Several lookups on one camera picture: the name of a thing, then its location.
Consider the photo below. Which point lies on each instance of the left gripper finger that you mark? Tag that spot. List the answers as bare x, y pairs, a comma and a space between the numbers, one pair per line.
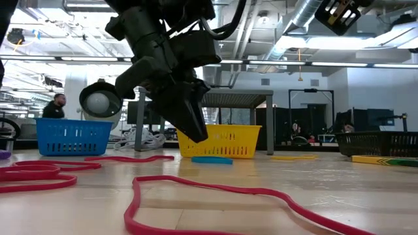
173, 107
203, 104

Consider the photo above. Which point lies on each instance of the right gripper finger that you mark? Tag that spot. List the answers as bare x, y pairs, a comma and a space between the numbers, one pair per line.
338, 14

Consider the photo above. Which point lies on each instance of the blue rubber band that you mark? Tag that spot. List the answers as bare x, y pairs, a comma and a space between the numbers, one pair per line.
212, 160

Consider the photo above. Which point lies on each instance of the large red rubber band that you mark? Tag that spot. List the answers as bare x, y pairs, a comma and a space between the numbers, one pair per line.
156, 178

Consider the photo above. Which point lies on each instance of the yellow rubber band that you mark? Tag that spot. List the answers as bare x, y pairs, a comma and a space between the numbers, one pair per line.
294, 158

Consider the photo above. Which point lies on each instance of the blue plastic basket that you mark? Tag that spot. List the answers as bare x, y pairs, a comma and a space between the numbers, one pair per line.
45, 130

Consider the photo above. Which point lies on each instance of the yellow Crayola crayon box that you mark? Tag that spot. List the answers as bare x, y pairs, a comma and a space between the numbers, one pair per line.
385, 160

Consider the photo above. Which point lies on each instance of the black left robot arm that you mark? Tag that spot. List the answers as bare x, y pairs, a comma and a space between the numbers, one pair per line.
143, 36

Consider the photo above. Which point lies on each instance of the yellow plastic basket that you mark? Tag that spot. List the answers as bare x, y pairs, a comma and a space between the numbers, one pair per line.
235, 128

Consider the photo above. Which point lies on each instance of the grey perforated metal riser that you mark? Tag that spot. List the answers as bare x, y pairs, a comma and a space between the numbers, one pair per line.
269, 130

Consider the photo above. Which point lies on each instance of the person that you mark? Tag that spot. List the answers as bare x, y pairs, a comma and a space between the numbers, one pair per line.
300, 134
348, 128
54, 109

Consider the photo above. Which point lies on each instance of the black plastic basket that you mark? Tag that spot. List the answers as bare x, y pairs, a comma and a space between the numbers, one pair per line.
375, 134

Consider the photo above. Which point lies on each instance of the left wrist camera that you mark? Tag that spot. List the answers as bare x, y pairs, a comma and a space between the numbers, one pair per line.
196, 49

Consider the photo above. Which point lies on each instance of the silver ventilation duct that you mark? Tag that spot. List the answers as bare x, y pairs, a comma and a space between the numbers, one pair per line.
303, 14

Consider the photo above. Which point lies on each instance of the black rectangular frame stand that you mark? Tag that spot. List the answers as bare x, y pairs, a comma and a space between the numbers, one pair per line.
310, 90

